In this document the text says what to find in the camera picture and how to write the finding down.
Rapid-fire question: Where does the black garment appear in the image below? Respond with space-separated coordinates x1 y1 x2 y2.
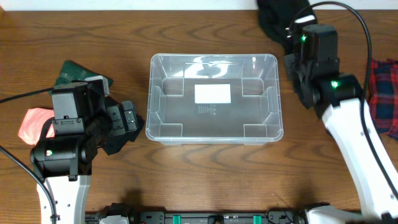
103 96 144 155
256 0 315 55

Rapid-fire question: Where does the red plaid shirt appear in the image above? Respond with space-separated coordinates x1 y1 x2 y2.
369 59 397 139

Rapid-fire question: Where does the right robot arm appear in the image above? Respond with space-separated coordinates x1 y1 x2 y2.
285 22 397 223

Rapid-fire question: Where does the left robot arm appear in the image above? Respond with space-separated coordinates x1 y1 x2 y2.
30 80 144 223

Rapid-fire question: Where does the clear plastic storage bin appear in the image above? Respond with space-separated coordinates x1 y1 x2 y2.
146 54 284 145

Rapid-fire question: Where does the white label in bin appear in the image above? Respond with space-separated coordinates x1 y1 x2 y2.
194 84 231 104

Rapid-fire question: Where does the pink folded garment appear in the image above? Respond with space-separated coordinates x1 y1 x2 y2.
18 108 54 145

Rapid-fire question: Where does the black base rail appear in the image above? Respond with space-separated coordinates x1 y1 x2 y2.
85 203 308 224

